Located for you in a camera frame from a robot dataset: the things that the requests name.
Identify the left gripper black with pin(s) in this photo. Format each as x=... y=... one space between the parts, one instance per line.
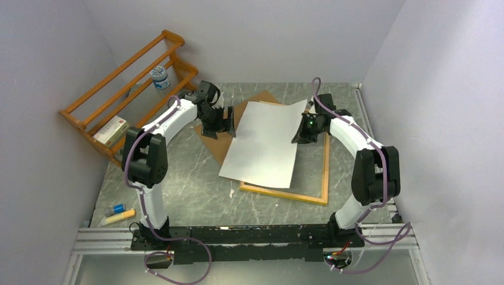
x=226 y=124

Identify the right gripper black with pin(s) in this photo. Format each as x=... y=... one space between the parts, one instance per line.
x=302 y=136

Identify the brown cardboard backing board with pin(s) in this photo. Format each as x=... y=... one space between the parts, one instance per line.
x=219 y=147

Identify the building and sky photo print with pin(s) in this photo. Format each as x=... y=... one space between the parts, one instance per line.
x=262 y=153

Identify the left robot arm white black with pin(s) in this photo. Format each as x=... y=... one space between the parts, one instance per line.
x=145 y=159

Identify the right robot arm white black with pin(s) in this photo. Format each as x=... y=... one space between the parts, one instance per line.
x=375 y=176

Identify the white blue lidded jar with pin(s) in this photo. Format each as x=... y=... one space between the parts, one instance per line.
x=159 y=77

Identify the orange wooden shelf rack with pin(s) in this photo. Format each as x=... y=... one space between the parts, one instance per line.
x=129 y=92

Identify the white red cardboard box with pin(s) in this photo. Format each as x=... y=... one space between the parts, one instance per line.
x=112 y=131

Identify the yellow glue stick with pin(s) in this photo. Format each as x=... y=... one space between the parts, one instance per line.
x=118 y=217

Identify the blue capped small tube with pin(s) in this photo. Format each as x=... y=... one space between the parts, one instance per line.
x=113 y=210

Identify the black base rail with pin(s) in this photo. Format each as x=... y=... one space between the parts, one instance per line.
x=309 y=242

